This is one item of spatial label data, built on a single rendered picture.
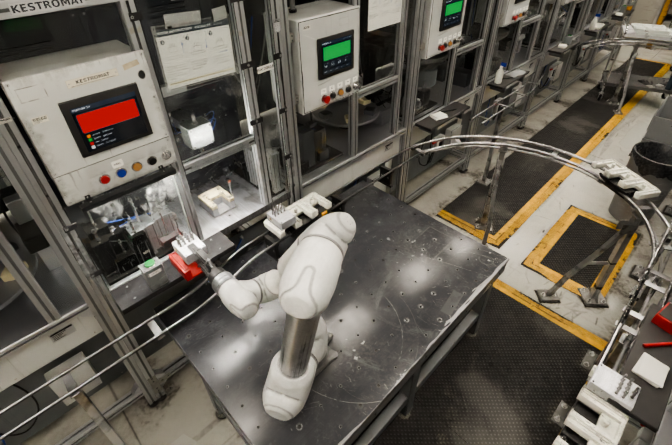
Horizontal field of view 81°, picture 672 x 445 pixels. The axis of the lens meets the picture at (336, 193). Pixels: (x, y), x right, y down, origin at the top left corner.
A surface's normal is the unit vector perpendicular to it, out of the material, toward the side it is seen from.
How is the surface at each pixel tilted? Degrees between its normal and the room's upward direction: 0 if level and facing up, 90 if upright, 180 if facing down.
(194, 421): 0
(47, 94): 90
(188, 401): 0
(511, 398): 0
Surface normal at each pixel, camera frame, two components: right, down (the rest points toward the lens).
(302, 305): -0.26, 0.50
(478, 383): -0.02, -0.80
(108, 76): 0.70, 0.42
